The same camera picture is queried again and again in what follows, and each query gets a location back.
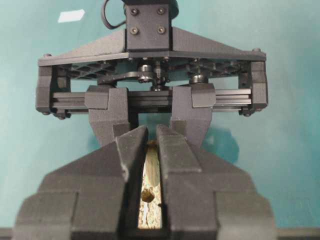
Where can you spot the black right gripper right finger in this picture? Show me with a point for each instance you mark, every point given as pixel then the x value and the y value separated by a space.
pixel 208 198

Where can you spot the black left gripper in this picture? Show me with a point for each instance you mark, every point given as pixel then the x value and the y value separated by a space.
pixel 175 72

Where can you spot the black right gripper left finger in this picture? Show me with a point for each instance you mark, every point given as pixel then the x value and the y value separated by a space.
pixel 87 198

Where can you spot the white wooden board with hole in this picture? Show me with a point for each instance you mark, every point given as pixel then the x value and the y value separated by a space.
pixel 150 209

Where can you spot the small wooden rod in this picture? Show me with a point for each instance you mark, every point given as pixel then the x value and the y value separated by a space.
pixel 152 144

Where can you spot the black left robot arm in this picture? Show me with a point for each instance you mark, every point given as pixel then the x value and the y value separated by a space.
pixel 148 16

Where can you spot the white tape patch large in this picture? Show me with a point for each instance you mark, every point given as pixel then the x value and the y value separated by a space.
pixel 71 16

